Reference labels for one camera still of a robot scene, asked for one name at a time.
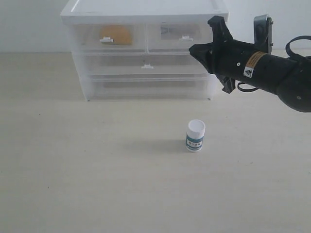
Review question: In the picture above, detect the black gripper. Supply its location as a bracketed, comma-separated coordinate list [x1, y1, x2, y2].
[189, 16, 248, 94]

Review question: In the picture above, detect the white medicine bottle teal label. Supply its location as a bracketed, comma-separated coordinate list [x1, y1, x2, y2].
[185, 119, 206, 152]

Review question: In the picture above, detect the yellow sponge block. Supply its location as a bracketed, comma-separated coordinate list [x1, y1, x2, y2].
[100, 25, 133, 46]

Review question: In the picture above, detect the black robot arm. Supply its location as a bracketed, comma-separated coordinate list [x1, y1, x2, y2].
[189, 15, 311, 113]

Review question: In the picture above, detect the white plastic drawer cabinet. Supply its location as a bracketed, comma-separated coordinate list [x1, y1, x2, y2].
[60, 0, 229, 101]

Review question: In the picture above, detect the clear middle wide drawer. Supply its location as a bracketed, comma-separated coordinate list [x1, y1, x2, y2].
[84, 55, 207, 75]

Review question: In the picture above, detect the clear wide drawer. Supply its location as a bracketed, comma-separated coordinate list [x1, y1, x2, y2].
[86, 73, 216, 100]
[84, 55, 207, 75]

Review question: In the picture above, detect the clear bottom wide drawer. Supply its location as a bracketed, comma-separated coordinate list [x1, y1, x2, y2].
[86, 73, 216, 100]

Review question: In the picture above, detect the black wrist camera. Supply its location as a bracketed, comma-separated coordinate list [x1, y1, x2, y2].
[254, 14, 273, 54]

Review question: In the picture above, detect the black cable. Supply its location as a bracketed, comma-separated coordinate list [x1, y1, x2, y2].
[237, 35, 311, 93]

